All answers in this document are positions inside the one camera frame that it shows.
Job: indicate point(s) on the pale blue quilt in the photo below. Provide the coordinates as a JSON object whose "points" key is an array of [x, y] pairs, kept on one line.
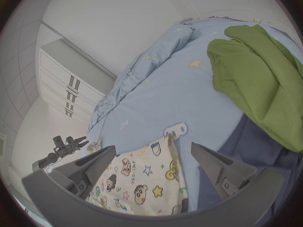
{"points": [[142, 65]]}

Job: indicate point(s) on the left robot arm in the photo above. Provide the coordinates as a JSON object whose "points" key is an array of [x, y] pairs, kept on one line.
{"points": [[51, 158]]}

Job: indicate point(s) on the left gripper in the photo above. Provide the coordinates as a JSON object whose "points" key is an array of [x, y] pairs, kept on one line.
{"points": [[72, 147]]}

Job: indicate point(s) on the white printed pyjama top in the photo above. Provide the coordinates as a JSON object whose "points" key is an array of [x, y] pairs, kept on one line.
{"points": [[142, 174]]}

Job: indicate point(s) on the dark blue garment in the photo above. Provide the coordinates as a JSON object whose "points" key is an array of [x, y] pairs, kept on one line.
{"points": [[255, 150]]}

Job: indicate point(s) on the white printed pillow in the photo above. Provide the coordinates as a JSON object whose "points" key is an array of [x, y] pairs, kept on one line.
{"points": [[219, 16]]}

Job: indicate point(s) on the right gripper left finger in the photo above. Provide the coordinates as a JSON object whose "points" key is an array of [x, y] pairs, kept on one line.
{"points": [[94, 167]]}

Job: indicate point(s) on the bed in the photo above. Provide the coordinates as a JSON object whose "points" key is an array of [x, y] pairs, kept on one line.
{"points": [[165, 91]]}

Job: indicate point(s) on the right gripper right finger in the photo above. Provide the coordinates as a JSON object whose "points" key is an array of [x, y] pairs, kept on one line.
{"points": [[213, 167]]}

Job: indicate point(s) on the green garment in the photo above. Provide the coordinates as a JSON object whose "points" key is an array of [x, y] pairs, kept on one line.
{"points": [[255, 79]]}

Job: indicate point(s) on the white wardrobe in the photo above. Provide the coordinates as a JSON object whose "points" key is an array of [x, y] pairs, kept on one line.
{"points": [[56, 74]]}

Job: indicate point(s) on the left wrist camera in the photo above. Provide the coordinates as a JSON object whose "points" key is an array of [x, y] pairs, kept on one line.
{"points": [[69, 139]]}

